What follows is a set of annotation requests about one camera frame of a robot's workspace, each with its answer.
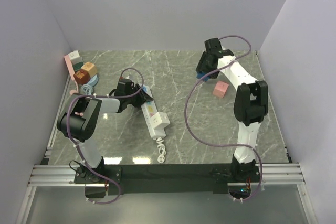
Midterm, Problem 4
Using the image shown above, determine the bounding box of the white cube adapter on pink strip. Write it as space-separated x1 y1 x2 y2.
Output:
68 50 82 65

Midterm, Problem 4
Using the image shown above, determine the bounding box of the light blue round adapter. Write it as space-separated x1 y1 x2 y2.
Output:
87 74 99 87

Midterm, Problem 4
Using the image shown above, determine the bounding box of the light blue bundled cord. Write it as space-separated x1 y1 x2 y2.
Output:
80 83 96 95

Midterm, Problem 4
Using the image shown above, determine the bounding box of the tan wooden cube adapter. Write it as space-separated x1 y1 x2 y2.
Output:
81 62 98 78

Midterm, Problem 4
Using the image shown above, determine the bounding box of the pink cube plug adapter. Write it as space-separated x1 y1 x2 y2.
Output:
213 81 229 99

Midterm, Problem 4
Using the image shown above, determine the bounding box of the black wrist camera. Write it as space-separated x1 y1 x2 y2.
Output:
204 38 234 58
114 78 134 97

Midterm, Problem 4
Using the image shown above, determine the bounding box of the white bundled power cord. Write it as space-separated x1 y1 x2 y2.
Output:
156 137 167 163

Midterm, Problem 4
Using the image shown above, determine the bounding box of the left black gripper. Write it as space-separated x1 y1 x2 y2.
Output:
125 83 153 108

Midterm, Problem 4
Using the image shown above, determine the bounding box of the white power strip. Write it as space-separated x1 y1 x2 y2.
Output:
141 100 170 139

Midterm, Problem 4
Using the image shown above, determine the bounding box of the dark green cube adapter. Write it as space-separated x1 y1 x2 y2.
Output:
72 61 83 72

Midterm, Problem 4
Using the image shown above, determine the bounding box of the blue cube plug adapter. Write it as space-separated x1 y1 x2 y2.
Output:
196 71 210 82

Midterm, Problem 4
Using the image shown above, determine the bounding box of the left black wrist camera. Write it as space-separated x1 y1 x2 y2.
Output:
114 78 134 97

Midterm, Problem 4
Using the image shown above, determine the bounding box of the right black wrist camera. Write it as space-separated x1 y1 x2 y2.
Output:
204 38 234 58

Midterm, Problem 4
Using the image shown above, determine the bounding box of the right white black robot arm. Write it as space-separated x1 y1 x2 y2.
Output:
196 50 268 182

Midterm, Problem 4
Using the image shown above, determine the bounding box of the pink power strip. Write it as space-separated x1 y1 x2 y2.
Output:
64 55 75 81

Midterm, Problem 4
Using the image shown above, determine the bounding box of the white cube plug adapter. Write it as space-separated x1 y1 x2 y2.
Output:
150 112 170 130

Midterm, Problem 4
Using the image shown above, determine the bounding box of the brown wooden cube adapter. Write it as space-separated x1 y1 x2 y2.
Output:
73 69 91 85

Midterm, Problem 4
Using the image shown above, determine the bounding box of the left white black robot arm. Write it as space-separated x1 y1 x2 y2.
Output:
57 80 153 183

